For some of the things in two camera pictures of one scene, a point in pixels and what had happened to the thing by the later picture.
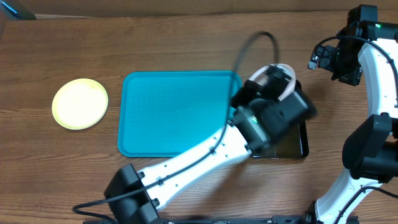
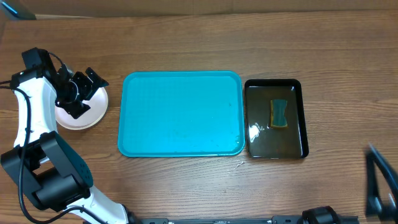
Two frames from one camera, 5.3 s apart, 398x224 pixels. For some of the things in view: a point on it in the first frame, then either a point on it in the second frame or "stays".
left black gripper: [244, 94] → [92, 87]
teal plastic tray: [164, 114] stays
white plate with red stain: [260, 77] → [92, 117]
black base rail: [275, 219] stays
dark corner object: [15, 10] stays
